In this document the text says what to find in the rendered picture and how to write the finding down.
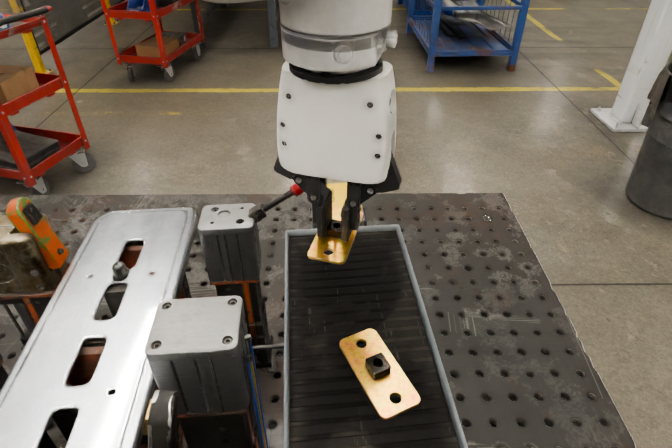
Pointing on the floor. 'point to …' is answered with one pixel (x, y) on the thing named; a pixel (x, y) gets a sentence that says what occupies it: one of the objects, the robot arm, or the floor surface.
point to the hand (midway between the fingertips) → (336, 214)
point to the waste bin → (655, 152)
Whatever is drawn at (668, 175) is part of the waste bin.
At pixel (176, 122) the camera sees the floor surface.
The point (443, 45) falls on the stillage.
